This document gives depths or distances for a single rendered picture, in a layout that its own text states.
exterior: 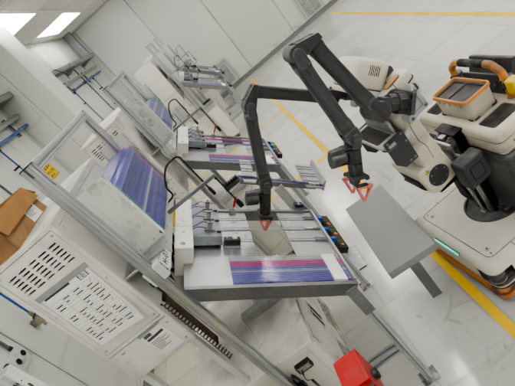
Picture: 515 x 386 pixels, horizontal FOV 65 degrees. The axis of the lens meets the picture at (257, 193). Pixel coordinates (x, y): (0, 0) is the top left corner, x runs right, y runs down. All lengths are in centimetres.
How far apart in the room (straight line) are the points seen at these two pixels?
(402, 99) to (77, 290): 137
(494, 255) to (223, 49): 801
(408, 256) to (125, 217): 120
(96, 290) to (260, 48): 835
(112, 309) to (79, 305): 12
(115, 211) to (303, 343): 98
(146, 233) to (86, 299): 32
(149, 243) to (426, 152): 123
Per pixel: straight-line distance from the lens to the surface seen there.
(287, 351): 195
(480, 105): 205
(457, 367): 229
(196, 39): 941
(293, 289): 170
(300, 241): 202
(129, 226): 160
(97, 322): 173
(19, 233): 168
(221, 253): 186
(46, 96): 493
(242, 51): 951
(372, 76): 172
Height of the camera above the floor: 193
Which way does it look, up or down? 25 degrees down
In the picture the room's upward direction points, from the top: 42 degrees counter-clockwise
